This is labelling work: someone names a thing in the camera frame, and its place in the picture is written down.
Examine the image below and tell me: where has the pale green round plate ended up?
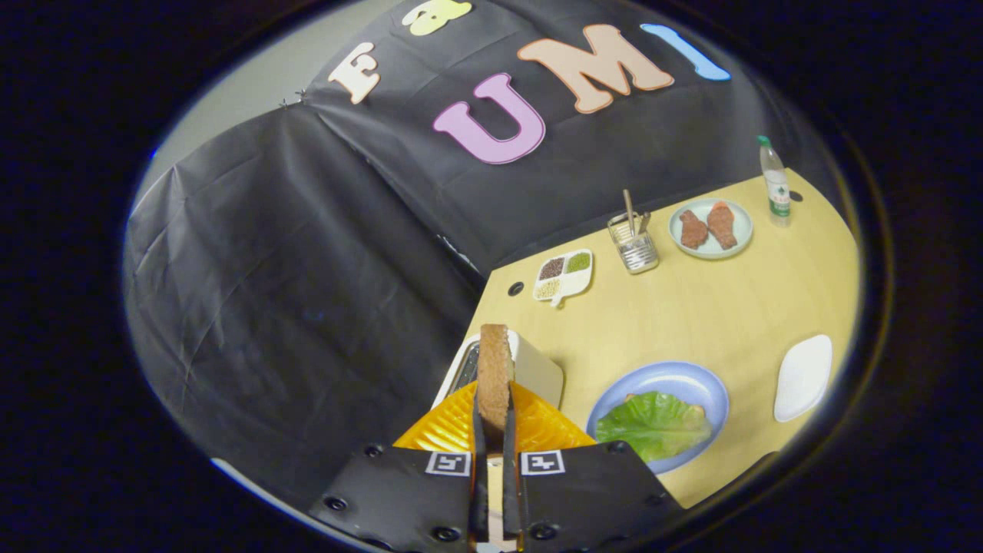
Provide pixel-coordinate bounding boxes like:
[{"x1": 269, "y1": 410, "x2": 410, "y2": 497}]
[{"x1": 668, "y1": 197, "x2": 754, "y2": 260}]

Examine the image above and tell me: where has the brown meat patty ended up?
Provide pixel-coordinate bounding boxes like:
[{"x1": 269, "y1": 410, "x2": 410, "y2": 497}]
[
  {"x1": 679, "y1": 210, "x2": 710, "y2": 250},
  {"x1": 707, "y1": 201, "x2": 738, "y2": 250}
]

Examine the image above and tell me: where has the white divided condiment dish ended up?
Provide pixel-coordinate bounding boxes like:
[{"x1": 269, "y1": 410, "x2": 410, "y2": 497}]
[{"x1": 532, "y1": 248, "x2": 594, "y2": 308}]

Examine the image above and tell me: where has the white square plate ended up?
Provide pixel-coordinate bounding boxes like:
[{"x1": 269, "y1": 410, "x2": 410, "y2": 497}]
[{"x1": 773, "y1": 334, "x2": 833, "y2": 423}]

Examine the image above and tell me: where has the black backdrop cloth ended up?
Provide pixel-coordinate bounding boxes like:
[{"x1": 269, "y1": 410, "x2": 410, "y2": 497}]
[{"x1": 123, "y1": 0, "x2": 838, "y2": 508}]

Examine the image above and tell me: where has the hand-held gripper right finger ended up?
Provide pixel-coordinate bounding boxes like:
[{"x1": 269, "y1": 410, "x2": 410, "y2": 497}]
[{"x1": 503, "y1": 382, "x2": 684, "y2": 552}]

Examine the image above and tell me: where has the white toaster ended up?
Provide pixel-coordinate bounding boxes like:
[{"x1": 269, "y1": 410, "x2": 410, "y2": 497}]
[{"x1": 430, "y1": 330, "x2": 565, "y2": 412}]

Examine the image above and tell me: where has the brown bread slice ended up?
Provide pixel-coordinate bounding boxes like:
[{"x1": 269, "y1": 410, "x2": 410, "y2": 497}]
[{"x1": 476, "y1": 323, "x2": 516, "y2": 432}]

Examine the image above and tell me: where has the green lettuce leaf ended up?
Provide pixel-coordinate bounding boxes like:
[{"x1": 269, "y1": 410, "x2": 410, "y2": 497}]
[{"x1": 595, "y1": 391, "x2": 713, "y2": 463}]

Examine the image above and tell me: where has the blue round plate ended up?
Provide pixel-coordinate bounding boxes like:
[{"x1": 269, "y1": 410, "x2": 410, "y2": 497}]
[{"x1": 586, "y1": 361, "x2": 730, "y2": 475}]

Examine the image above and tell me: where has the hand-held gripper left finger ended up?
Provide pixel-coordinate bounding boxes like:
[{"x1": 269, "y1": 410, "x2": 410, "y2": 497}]
[{"x1": 309, "y1": 382, "x2": 490, "y2": 552}]

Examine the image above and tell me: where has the clear glass cup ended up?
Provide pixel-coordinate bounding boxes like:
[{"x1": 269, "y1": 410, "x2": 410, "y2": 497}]
[{"x1": 607, "y1": 212, "x2": 660, "y2": 275}]

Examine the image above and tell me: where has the clear water bottle green cap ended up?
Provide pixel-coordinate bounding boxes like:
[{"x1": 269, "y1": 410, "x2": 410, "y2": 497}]
[{"x1": 756, "y1": 135, "x2": 792, "y2": 227}]

